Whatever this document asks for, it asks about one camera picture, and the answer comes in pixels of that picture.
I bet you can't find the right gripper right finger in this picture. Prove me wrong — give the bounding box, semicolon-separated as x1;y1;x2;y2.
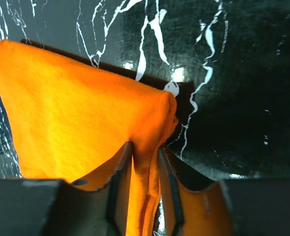
158;145;290;236

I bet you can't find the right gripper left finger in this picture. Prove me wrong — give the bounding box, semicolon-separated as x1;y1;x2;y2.
0;142;133;236

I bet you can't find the orange t shirt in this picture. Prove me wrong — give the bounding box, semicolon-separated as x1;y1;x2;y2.
0;39;178;236

